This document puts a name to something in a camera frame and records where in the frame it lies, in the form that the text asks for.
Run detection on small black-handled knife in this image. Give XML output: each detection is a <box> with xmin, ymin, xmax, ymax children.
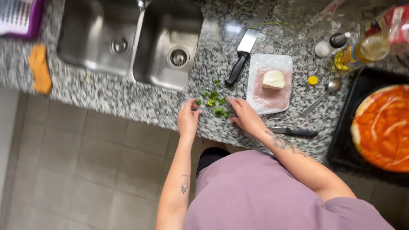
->
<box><xmin>266</xmin><ymin>126</ymin><xmax>319</xmax><ymax>137</ymax></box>

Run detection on black baking tray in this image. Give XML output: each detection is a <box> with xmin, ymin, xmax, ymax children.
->
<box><xmin>327</xmin><ymin>66</ymin><xmax>409</xmax><ymax>187</ymax></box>

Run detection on large black-handled chef knife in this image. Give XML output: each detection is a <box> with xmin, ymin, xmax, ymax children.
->
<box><xmin>225</xmin><ymin>5</ymin><xmax>271</xmax><ymax>86</ymax></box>

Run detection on metal spoon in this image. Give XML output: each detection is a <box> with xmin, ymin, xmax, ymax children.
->
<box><xmin>301</xmin><ymin>78</ymin><xmax>342</xmax><ymax>118</ymax></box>

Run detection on person's left hand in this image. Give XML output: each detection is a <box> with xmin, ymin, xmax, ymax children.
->
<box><xmin>177</xmin><ymin>98</ymin><xmax>203</xmax><ymax>137</ymax></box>

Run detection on white cheese block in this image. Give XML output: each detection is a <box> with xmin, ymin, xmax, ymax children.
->
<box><xmin>262</xmin><ymin>70</ymin><xmax>286</xmax><ymax>90</ymax></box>

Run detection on white foam tray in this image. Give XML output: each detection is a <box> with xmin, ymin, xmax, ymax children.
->
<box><xmin>246</xmin><ymin>53</ymin><xmax>293</xmax><ymax>115</ymax></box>

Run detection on purple dish rack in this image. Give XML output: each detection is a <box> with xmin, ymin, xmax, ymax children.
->
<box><xmin>0</xmin><ymin>0</ymin><xmax>45</xmax><ymax>40</ymax></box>

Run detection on cooking oil bottle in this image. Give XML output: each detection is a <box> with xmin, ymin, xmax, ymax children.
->
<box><xmin>334</xmin><ymin>33</ymin><xmax>391</xmax><ymax>72</ymax></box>

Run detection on red and white plastic package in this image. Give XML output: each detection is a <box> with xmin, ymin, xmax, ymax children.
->
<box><xmin>364</xmin><ymin>5</ymin><xmax>409</xmax><ymax>55</ymax></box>

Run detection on person's purple shirt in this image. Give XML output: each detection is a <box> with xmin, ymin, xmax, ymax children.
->
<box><xmin>184</xmin><ymin>149</ymin><xmax>397</xmax><ymax>230</ymax></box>

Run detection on green herb stems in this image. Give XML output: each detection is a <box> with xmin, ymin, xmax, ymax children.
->
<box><xmin>248</xmin><ymin>20</ymin><xmax>294</xmax><ymax>32</ymax></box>

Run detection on person's right hand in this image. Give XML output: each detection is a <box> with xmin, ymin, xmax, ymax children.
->
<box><xmin>227</xmin><ymin>97</ymin><xmax>267</xmax><ymax>137</ymax></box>

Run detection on sliced ham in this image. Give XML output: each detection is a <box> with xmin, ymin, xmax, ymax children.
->
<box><xmin>253</xmin><ymin>68</ymin><xmax>292</xmax><ymax>110</ymax></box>

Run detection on chopped green herbs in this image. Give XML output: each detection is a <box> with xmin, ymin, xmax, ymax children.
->
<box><xmin>196</xmin><ymin>79</ymin><xmax>230</xmax><ymax>119</ymax></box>

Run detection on clear plastic bag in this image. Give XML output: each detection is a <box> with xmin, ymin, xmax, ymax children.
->
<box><xmin>272</xmin><ymin>0</ymin><xmax>361</xmax><ymax>40</ymax></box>

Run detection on salt shaker with black lid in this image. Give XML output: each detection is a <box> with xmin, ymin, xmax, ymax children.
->
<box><xmin>314</xmin><ymin>32</ymin><xmax>351</xmax><ymax>58</ymax></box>

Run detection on stainless steel double sink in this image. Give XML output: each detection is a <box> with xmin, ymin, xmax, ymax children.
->
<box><xmin>56</xmin><ymin>0</ymin><xmax>204</xmax><ymax>92</ymax></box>

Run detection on pizza base with tomato sauce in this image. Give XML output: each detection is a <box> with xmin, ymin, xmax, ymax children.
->
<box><xmin>350</xmin><ymin>84</ymin><xmax>409</xmax><ymax>173</ymax></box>

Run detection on orange cloth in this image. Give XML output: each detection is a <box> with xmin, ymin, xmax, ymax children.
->
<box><xmin>27</xmin><ymin>44</ymin><xmax>52</xmax><ymax>95</ymax></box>

